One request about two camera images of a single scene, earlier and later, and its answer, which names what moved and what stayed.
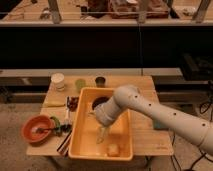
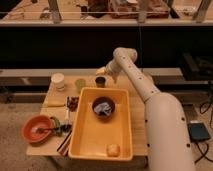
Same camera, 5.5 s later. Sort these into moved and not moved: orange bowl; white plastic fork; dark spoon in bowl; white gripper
Moved: white gripper
Not moved: white plastic fork; orange bowl; dark spoon in bowl
